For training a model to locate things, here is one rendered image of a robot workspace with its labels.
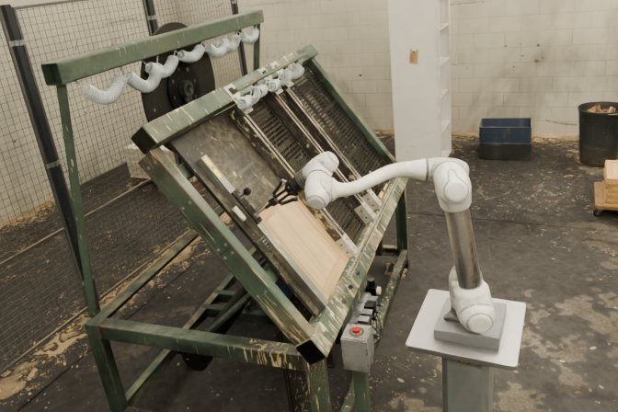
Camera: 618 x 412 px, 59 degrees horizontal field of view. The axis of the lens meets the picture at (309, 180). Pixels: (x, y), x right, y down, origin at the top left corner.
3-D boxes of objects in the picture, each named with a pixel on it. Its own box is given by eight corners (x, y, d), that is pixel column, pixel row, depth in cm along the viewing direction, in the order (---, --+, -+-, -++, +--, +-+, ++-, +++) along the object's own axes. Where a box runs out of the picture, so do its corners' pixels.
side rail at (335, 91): (387, 176, 434) (398, 169, 429) (301, 67, 424) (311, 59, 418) (390, 173, 441) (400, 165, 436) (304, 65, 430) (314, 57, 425)
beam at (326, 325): (310, 366, 252) (327, 358, 246) (293, 347, 251) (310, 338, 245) (399, 184, 442) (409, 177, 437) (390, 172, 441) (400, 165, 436)
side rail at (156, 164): (293, 347, 251) (311, 337, 245) (137, 163, 240) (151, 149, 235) (298, 338, 256) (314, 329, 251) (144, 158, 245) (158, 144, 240)
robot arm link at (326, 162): (302, 161, 249) (300, 179, 239) (326, 143, 241) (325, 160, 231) (318, 175, 253) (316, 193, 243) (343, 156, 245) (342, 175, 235)
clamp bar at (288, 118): (364, 225, 349) (394, 207, 337) (246, 80, 338) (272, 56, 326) (368, 219, 358) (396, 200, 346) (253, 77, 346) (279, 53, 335)
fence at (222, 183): (320, 310, 269) (326, 306, 267) (196, 162, 260) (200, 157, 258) (323, 304, 274) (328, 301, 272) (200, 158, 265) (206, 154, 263)
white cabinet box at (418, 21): (441, 167, 669) (438, -7, 594) (395, 165, 693) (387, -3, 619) (451, 151, 719) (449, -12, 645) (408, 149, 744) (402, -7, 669)
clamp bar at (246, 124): (345, 261, 310) (377, 242, 298) (211, 98, 298) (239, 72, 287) (349, 253, 319) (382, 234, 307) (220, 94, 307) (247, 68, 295)
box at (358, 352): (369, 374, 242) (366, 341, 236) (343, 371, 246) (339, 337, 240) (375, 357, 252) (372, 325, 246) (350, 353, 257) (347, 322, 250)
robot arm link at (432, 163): (426, 152, 243) (429, 161, 230) (466, 153, 242) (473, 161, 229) (424, 179, 247) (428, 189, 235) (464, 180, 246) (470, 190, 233)
